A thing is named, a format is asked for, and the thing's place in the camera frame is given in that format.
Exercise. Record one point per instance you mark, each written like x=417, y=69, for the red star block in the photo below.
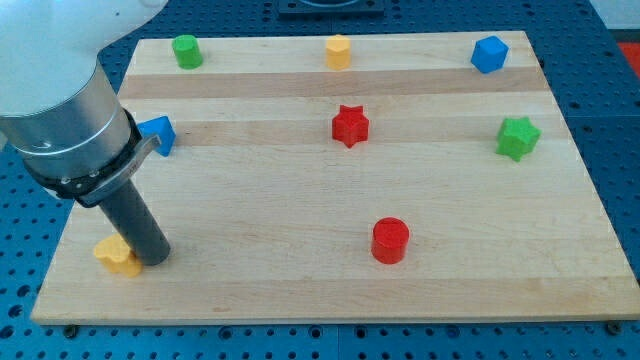
x=350, y=126

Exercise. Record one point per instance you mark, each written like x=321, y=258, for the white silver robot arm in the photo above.
x=58, y=108

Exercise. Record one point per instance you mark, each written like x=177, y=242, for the green star block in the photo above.
x=517, y=137

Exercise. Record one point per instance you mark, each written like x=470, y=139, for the red cylinder block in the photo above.
x=390, y=237

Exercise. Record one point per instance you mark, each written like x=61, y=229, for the blue cube block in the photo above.
x=489, y=54

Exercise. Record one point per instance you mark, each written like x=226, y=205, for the yellow hexagon block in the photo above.
x=338, y=52

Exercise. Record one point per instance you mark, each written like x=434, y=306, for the red object at edge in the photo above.
x=631, y=51

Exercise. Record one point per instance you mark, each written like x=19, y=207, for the green cylinder block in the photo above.
x=186, y=51

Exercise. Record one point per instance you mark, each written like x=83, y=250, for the yellow heart block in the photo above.
x=117, y=257

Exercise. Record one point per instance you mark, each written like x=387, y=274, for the wooden board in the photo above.
x=270, y=219

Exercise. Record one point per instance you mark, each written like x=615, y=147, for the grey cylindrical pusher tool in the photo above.
x=130, y=216

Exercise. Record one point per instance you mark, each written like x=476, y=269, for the blue pentagon block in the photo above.
x=163, y=128

